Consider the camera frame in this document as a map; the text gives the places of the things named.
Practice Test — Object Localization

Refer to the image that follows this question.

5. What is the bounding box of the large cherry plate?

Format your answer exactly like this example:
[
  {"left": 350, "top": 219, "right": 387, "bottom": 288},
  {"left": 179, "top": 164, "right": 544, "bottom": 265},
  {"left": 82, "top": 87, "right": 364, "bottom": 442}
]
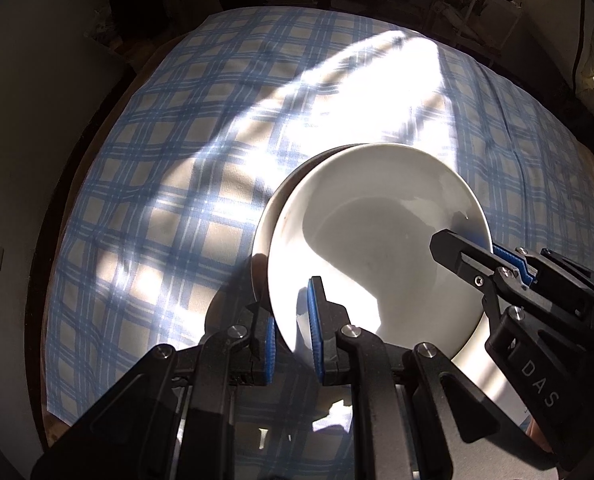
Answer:
[{"left": 251, "top": 147, "right": 532, "bottom": 413}]

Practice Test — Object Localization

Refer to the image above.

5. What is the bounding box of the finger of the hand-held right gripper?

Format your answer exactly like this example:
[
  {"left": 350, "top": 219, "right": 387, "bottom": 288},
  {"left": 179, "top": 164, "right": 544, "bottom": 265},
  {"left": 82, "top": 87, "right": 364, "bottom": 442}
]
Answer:
[
  {"left": 492, "top": 242, "right": 594, "bottom": 321},
  {"left": 429, "top": 229, "right": 532, "bottom": 311}
]

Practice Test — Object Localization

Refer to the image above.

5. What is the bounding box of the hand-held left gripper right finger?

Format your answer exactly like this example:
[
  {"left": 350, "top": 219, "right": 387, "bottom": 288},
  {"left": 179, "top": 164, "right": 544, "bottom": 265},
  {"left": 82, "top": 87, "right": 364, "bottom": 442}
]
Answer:
[{"left": 307, "top": 276, "right": 560, "bottom": 480}]

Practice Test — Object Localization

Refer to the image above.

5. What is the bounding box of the white bowl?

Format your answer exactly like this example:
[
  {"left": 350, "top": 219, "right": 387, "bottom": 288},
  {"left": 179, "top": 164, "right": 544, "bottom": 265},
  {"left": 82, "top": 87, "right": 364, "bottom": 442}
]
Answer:
[{"left": 267, "top": 143, "right": 492, "bottom": 356}]

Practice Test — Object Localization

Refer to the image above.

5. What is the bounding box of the blue plaid cloth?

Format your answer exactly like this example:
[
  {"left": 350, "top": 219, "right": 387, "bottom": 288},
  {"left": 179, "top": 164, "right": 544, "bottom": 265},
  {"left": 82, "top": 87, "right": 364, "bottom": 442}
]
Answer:
[{"left": 44, "top": 7, "right": 594, "bottom": 480}]

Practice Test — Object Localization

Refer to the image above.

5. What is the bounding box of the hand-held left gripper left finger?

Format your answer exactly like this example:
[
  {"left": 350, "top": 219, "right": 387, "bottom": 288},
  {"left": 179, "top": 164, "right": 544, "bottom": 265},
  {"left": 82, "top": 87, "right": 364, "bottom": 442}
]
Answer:
[{"left": 31, "top": 305, "right": 278, "bottom": 480}]

